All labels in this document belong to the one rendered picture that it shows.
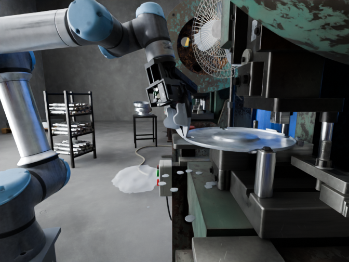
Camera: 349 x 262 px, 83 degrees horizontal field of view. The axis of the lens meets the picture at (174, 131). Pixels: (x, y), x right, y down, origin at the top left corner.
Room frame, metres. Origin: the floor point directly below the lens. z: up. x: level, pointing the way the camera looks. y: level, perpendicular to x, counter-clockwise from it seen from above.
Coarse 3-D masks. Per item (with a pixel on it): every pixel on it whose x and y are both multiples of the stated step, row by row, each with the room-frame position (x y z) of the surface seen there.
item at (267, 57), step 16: (256, 64) 0.48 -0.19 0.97; (272, 64) 0.46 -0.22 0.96; (288, 64) 0.46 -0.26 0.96; (304, 64) 0.46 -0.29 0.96; (320, 64) 0.46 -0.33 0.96; (240, 80) 0.55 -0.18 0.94; (256, 80) 0.48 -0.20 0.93; (272, 80) 0.46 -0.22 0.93; (288, 80) 0.46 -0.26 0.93; (304, 80) 0.46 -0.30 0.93; (320, 80) 0.46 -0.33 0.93; (256, 96) 0.52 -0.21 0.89; (272, 96) 0.46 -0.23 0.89; (288, 96) 0.46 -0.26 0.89; (304, 96) 0.46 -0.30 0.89
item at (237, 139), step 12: (192, 132) 0.61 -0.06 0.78; (204, 132) 0.61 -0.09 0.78; (216, 132) 0.61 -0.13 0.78; (228, 132) 0.58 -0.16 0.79; (240, 132) 0.58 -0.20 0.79; (252, 132) 0.61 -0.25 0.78; (264, 132) 0.61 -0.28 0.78; (276, 132) 0.58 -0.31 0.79; (204, 144) 0.43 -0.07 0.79; (216, 144) 0.45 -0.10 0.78; (228, 144) 0.45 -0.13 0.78; (240, 144) 0.45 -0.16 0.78; (252, 144) 0.45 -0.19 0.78; (264, 144) 0.45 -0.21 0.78; (276, 144) 0.45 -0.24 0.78; (288, 144) 0.45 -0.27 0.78
